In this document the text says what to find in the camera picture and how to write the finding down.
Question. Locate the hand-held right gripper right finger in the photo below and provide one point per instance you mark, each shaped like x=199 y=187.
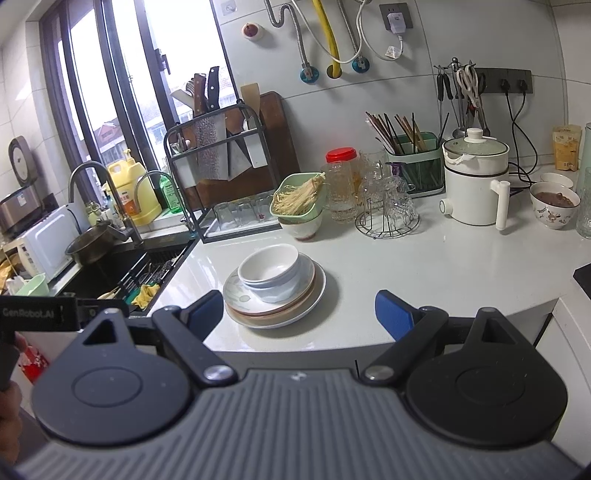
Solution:
x=392 y=311

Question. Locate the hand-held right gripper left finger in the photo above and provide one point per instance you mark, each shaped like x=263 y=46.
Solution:
x=203 y=311

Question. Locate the white leaf pattern plate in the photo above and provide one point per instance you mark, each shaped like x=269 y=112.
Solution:
x=235 y=290
x=281 y=317

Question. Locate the light blue plastic bowl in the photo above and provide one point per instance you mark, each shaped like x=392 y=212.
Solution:
x=277 y=296
x=272 y=286

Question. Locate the large white flower plate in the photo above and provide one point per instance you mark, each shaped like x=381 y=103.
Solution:
x=321 y=288

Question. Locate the plain white ceramic bowl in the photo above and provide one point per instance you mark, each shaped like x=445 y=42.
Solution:
x=270 y=263

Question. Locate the person's left hand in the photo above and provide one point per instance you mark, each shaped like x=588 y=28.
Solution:
x=9 y=415

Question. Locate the red packaging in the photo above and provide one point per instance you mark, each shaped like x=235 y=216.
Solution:
x=34 y=364

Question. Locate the yellow dish cloth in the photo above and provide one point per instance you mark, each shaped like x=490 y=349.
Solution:
x=145 y=295

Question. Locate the sink drain rack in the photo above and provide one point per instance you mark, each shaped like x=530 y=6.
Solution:
x=147 y=272

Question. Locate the white microwave oven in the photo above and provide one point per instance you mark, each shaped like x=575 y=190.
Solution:
x=41 y=244

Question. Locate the black kitchen sink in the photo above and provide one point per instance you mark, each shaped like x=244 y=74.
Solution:
x=138 y=272

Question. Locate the wooden spoon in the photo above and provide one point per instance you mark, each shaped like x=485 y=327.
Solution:
x=108 y=293

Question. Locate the dark cooking pot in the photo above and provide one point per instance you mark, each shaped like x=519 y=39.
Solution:
x=92 y=242

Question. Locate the clear drinking glass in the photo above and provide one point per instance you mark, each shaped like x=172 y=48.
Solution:
x=263 y=208
x=244 y=212
x=223 y=216

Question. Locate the silver rice cooker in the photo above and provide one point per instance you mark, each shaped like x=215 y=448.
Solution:
x=18 y=210

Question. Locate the green detergent bottle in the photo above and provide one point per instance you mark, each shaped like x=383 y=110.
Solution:
x=171 y=196

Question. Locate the set of clear glass cups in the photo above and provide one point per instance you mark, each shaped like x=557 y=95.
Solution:
x=388 y=189

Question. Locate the white bowl with brown foot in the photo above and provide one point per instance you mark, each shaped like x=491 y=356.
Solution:
x=300 y=228

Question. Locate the glass jar with red lid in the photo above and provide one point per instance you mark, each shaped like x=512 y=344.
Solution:
x=341 y=184

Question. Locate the green colander basket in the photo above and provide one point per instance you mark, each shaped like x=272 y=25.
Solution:
x=300 y=210

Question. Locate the white electric cooking pot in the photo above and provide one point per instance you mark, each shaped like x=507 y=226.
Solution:
x=471 y=194

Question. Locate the yellow oil bottle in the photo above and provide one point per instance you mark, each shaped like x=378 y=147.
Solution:
x=131 y=189

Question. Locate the green chopstick holder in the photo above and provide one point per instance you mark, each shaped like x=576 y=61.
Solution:
x=415 y=170

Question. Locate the chrome faucet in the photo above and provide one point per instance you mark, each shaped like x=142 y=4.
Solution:
x=152 y=174

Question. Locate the enoki mushrooms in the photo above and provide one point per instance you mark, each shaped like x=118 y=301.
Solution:
x=293 y=196

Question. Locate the plain steel cleaver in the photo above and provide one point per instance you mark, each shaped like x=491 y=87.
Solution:
x=238 y=161

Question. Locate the grey tall faucet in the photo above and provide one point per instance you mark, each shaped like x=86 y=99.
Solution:
x=83 y=168

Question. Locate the patterned steel cleaver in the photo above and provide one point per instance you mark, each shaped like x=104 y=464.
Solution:
x=210 y=147

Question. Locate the black knife rack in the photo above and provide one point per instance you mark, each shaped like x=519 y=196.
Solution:
x=256 y=152

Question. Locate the bundle of chopsticks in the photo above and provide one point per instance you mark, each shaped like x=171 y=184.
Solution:
x=392 y=127

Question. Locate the dark wooden cutting board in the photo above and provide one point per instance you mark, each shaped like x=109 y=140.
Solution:
x=277 y=138

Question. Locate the patterned bowl with brown food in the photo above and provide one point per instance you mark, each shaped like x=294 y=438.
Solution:
x=554 y=212

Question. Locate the black induction cooktop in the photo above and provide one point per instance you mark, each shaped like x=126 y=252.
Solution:
x=584 y=277

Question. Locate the small white bowl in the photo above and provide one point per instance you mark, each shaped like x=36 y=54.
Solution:
x=556 y=179

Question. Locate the white knife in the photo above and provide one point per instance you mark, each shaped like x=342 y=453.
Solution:
x=182 y=99

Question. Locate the cut glass tumbler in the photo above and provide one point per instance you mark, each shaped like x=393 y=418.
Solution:
x=584 y=203

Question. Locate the wooden spatula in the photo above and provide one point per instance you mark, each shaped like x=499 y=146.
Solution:
x=250 y=94

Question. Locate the yellow food packet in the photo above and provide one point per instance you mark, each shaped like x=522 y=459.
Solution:
x=567 y=147

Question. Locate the black power plug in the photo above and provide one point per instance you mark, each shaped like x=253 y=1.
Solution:
x=505 y=86
x=522 y=86

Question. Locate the pale green pitcher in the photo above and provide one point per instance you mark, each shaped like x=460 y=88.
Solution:
x=588 y=147

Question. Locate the yellow gas pipe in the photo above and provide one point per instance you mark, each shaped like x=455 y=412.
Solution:
x=330 y=32

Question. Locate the white charger plug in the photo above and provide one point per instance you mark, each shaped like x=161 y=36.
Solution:
x=397 y=23

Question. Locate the round grey wall device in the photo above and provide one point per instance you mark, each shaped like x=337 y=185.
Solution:
x=23 y=159

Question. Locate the black window frame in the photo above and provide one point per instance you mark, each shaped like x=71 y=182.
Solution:
x=53 y=83

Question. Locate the black wall socket panel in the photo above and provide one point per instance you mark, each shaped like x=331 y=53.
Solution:
x=494 y=78

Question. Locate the metal utensil hook rail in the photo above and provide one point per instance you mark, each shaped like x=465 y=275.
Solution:
x=455 y=62

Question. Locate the red and white wall hook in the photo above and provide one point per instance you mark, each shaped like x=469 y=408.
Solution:
x=252 y=31

